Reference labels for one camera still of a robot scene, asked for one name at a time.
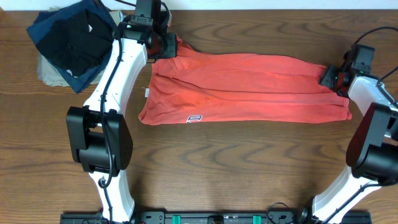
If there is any red printed t-shirt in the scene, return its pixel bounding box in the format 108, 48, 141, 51
139, 40, 352, 126

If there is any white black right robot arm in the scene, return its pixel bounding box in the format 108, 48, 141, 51
296, 65, 397, 223

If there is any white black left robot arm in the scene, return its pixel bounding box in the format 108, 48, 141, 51
60, 22, 177, 223

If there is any black folded garment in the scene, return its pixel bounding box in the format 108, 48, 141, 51
35, 10, 113, 77

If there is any khaki folded garment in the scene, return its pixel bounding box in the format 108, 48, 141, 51
37, 11, 125, 86

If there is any navy blue folded garment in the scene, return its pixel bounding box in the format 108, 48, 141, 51
27, 0, 114, 93

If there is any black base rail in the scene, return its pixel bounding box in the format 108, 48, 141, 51
60, 211, 372, 224

